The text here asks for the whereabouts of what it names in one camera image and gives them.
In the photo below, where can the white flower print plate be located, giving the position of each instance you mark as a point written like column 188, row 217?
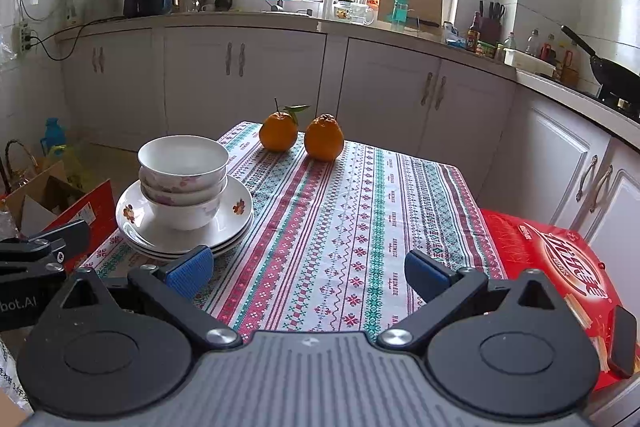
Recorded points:
column 142, row 246
column 235, row 222
column 150, row 255

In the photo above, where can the teal water bottle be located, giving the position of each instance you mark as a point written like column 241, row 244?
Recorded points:
column 400, row 9

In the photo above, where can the brown board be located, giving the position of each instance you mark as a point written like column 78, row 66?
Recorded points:
column 425, row 7

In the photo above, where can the red cardboard carton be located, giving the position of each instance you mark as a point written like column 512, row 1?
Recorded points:
column 95, row 207

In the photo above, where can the blue white packet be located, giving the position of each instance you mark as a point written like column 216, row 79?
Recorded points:
column 453, row 36

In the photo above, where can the black smartphone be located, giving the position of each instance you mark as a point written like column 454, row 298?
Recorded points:
column 622, row 342

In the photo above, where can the yellow plastic bag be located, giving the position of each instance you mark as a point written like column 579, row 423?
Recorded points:
column 75, row 167

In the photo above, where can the white plastic tray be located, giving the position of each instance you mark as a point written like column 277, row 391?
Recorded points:
column 530, row 63

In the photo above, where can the black wok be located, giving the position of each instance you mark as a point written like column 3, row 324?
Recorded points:
column 615, row 74

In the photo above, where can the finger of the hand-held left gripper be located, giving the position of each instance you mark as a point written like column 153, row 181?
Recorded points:
column 55, row 239

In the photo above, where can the red printed carton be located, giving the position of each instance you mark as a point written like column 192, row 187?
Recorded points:
column 540, row 247

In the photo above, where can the green tin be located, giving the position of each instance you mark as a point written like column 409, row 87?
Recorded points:
column 485, row 49

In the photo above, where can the clear plastic bottle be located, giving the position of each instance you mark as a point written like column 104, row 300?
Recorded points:
column 532, row 44

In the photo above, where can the patterned red green tablecloth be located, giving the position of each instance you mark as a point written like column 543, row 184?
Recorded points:
column 340, row 232

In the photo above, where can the orange with green leaf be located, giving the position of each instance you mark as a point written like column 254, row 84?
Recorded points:
column 277, row 134

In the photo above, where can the blue plastic jug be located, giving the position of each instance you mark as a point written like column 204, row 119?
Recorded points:
column 52, row 139

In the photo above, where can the small clear bottle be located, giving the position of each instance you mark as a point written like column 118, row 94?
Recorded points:
column 510, row 43

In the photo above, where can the red bottle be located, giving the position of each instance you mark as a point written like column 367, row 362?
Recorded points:
column 548, row 49

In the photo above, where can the dark sauce bottle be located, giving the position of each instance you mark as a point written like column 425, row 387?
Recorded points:
column 472, row 39

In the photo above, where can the brown cardboard box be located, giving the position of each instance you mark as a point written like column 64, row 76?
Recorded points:
column 30, row 212

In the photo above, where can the bumpy orange without leaf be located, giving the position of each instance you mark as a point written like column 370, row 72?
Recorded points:
column 324, row 139

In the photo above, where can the wicker basket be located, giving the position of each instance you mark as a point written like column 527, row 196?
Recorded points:
column 20, row 177

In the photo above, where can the white appliance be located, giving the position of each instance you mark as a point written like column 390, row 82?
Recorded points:
column 110, row 4

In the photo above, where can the wall power strip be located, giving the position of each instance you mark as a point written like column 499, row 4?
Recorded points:
column 23, row 39

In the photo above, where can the dark knife block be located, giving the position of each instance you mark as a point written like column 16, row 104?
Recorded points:
column 490, row 32

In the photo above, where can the gas stove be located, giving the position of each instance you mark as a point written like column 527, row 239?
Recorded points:
column 625, row 107

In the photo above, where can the glass mug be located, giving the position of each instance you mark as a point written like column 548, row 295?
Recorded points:
column 360, row 14

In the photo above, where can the printed white plastic bag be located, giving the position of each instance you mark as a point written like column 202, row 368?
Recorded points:
column 10, row 372

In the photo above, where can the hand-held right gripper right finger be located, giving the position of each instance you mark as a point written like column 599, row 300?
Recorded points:
column 422, row 274

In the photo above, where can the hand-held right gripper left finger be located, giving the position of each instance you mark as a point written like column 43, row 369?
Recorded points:
column 192, row 269

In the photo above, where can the white pink floral bowl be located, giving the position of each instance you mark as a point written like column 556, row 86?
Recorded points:
column 182, row 157
column 200, row 193
column 180, row 217

